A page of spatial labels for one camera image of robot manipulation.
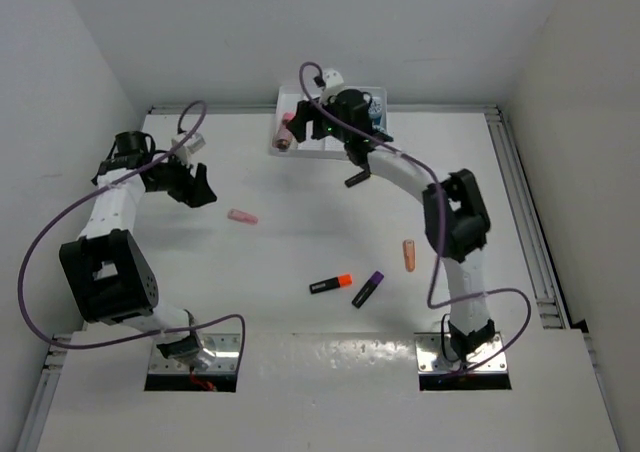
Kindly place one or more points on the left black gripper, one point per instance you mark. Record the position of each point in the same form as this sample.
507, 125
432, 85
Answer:
191, 190

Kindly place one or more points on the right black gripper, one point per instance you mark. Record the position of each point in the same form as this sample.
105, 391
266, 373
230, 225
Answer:
308, 113

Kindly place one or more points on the pink tube of pens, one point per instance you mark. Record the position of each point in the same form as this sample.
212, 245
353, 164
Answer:
283, 138

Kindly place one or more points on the pink eraser case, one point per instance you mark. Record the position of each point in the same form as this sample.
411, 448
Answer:
242, 217

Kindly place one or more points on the blue tape roll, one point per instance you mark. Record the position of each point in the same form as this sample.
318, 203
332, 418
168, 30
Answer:
375, 108
382, 130

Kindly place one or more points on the orange eraser case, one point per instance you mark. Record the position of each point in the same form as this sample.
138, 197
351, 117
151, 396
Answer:
409, 255

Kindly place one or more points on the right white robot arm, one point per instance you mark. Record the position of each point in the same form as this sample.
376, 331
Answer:
456, 219

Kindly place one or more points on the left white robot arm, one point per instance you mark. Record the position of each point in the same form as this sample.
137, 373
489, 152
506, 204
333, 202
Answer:
111, 281

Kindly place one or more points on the yellow cap black highlighter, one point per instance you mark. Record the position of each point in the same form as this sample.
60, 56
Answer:
357, 178

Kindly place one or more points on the orange cap black highlighter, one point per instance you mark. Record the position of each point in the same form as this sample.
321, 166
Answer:
330, 284

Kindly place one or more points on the purple cap black highlighter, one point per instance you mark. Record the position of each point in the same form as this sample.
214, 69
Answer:
367, 289

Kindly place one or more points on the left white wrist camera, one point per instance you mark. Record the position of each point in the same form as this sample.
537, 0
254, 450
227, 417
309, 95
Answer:
186, 152

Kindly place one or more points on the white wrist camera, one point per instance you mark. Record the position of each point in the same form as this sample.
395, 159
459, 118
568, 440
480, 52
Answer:
186, 152
330, 82

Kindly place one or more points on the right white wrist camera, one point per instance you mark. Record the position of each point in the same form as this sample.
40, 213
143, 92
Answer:
330, 82

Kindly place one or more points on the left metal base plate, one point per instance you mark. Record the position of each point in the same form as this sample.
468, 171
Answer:
218, 355

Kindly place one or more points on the metal base plate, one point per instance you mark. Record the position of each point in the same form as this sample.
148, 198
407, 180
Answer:
435, 356
218, 355

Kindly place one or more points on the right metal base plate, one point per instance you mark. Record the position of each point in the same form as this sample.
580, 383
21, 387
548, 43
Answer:
435, 356

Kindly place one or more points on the aluminium frame rail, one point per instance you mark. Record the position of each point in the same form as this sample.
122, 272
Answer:
546, 289

